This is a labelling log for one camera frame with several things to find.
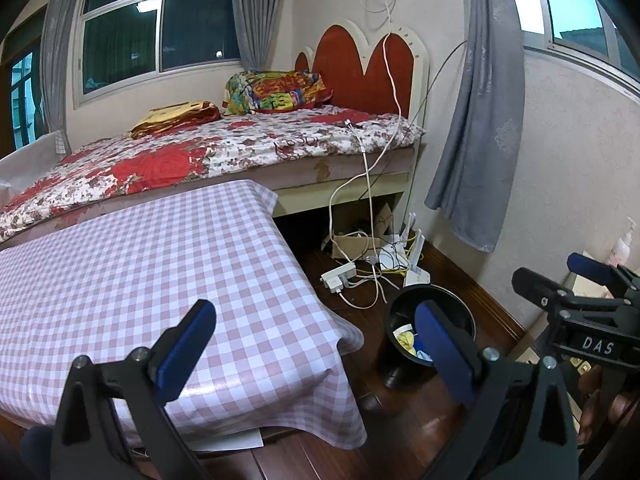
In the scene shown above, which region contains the folded yellow red blanket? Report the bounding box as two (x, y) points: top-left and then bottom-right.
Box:
(130, 101), (222, 140)

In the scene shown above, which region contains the thin grey cable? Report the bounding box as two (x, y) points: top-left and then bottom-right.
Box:
(407, 40), (468, 221)

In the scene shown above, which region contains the cream bed frame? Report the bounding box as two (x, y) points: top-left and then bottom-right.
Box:
(272, 142), (428, 241)

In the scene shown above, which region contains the red floral bedspread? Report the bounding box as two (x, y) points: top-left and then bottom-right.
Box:
(0, 105), (427, 243)

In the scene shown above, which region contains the white charging cable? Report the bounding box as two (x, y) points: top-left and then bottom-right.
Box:
(327, 0), (416, 311)

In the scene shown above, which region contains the grey curtain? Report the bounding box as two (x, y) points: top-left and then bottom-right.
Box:
(425, 0), (525, 255)
(231, 0), (293, 73)
(39, 0), (91, 156)

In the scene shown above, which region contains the white pump bottle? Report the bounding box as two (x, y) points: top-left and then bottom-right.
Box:
(610, 216), (638, 267)

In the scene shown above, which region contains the yellow cloth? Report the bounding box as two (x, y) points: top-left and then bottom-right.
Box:
(394, 329), (422, 357)

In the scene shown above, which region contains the white framed corner window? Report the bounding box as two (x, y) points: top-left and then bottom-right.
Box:
(515, 0), (640, 96)

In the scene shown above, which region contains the small white modem box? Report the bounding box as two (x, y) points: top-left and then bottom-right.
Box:
(377, 242), (407, 273)

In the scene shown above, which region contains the person's right hand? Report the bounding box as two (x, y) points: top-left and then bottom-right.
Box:
(575, 384), (640, 448)

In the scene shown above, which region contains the white power strip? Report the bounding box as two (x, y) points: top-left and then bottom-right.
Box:
(320, 262), (358, 293)

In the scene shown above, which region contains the narrow teal lit window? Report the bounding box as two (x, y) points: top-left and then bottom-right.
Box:
(0, 25), (48, 158)

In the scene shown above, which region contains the white bed footboard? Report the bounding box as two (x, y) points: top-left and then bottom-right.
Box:
(0, 130), (68, 201)

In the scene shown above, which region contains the black trash bin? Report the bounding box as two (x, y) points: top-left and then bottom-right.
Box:
(382, 284), (477, 391)

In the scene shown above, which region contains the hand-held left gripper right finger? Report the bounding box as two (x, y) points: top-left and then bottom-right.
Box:
(415, 301), (581, 480)

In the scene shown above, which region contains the white router with antennas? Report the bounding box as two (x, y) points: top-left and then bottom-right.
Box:
(402, 212), (432, 288)

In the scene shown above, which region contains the cardboard box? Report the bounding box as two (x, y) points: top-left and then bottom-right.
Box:
(331, 202), (393, 261)

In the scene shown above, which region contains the table with checkered cloth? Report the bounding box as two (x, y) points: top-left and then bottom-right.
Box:
(0, 179), (368, 448)

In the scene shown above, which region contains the colourful printed pillow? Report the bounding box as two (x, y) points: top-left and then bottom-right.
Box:
(222, 70), (333, 116)

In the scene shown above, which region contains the large white framed window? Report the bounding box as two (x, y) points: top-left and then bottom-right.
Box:
(72, 0), (243, 108)

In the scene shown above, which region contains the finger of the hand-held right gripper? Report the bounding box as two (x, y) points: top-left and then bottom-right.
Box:
(566, 252), (640, 301)
(511, 266), (640, 318)

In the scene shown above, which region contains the red white headboard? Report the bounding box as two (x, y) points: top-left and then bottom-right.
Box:
(294, 20), (431, 126)

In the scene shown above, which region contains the wooden bedside cabinet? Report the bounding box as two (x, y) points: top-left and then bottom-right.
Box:
(520, 260), (640, 376)

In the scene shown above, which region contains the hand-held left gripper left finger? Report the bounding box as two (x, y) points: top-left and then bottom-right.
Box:
(50, 299), (218, 480)

